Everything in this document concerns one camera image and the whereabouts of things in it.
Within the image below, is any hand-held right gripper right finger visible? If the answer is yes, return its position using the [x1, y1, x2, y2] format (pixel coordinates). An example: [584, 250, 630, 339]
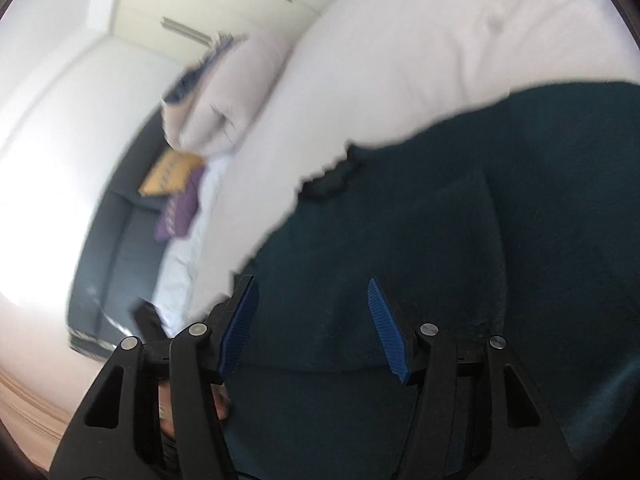
[366, 277, 596, 480]

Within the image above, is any white pillow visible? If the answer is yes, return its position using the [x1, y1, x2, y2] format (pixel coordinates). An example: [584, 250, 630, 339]
[161, 34, 301, 157]

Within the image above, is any purple cushion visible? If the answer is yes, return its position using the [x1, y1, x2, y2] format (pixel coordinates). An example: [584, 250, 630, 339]
[154, 167, 206, 242]

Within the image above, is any blue patterned pillow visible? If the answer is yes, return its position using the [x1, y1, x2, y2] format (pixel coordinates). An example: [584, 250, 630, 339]
[164, 34, 237, 107]

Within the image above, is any yellow cushion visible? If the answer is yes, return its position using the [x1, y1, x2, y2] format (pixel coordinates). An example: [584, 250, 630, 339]
[138, 152, 206, 199]

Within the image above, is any white bed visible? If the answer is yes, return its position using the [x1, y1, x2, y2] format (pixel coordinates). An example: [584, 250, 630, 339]
[150, 0, 638, 341]

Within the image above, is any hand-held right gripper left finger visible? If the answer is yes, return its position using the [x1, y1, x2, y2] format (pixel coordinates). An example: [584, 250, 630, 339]
[49, 275, 260, 480]

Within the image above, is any dark green pillow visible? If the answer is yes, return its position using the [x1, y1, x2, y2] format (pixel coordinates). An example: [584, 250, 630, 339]
[220, 79, 640, 480]

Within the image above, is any dark grey sofa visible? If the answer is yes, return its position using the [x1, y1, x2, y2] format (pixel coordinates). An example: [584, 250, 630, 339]
[67, 110, 231, 361]

